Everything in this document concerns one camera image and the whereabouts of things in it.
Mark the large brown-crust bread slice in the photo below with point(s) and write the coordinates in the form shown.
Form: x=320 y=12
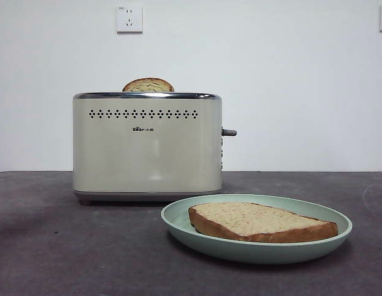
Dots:
x=255 y=219

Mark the pale green round plate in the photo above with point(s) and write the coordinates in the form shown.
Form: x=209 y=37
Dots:
x=258 y=253

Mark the grey toaster lever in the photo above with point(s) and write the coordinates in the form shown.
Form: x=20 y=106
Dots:
x=230 y=132

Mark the cream two-slot toaster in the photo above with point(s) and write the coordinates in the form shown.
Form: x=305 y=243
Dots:
x=141 y=160

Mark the small brown-crust bread slice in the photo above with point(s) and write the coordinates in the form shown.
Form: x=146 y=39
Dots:
x=147 y=84

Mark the white wall socket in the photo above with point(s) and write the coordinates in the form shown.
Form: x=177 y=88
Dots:
x=130 y=19

